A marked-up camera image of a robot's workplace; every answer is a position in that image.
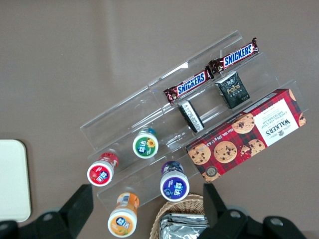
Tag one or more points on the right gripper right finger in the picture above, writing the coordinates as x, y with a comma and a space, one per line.
214, 209

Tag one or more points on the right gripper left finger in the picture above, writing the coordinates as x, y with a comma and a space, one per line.
74, 211

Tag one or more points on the light tan wicker basket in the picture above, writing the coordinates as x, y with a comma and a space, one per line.
189, 203

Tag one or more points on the cream plastic tray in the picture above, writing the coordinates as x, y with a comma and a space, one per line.
12, 179

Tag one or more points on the stack of foil containers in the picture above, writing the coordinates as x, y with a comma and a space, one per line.
182, 226

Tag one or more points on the purple gum bottle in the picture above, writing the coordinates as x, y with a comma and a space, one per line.
174, 186

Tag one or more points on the red gum bottle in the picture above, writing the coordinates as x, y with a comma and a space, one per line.
101, 173

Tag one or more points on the orange gum bottle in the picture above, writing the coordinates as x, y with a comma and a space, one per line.
122, 222

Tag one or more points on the red Walker's cookie box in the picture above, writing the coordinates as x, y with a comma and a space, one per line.
249, 134

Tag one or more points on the green gum bottle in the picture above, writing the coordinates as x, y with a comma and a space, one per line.
145, 147

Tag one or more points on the black tissue pack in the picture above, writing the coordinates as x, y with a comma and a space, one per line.
233, 90
192, 116

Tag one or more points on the clear acrylic stepped shelf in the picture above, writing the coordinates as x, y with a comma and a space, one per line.
119, 114

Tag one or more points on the Snickers chocolate bar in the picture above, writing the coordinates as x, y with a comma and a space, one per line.
190, 84
236, 56

